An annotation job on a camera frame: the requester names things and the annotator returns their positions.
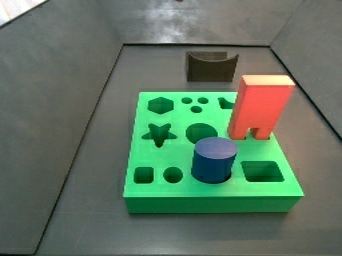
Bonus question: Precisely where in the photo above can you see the red arch block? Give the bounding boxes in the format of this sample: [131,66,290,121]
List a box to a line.
[227,75,295,140]

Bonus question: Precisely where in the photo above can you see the blue cylinder block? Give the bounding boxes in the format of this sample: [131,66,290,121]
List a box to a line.
[191,137,238,184]

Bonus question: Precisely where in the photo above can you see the dark grey curved fixture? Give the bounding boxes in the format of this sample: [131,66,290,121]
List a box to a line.
[186,51,239,82]

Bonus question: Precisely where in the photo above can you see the green shape sorter board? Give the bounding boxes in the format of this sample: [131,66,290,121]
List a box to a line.
[123,92,304,213]

